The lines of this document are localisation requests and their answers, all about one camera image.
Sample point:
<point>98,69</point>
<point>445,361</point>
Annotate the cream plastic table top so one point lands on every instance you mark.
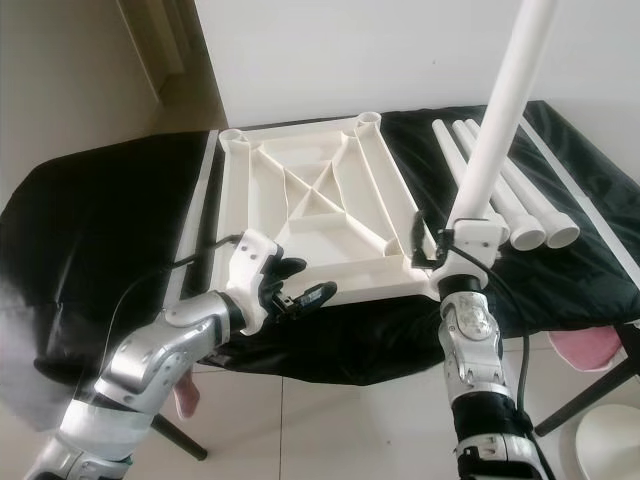
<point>245,215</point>

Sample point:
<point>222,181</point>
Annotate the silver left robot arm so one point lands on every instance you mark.
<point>150,360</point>

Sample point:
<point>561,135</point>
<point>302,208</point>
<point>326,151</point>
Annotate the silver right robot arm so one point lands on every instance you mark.
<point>470,330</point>

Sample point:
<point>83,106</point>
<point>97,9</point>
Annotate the pink slipper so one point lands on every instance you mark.
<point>186,400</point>
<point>585,350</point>

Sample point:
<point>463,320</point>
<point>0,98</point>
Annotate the black metal stand leg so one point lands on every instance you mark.
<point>590,385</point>
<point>180,438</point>

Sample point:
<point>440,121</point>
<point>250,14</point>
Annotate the black table cloth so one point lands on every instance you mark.
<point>100,220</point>

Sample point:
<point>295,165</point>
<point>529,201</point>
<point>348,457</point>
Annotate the white standing fan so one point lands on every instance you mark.
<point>600,450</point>

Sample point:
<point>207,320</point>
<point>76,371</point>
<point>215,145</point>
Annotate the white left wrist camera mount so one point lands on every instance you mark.
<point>250,275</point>

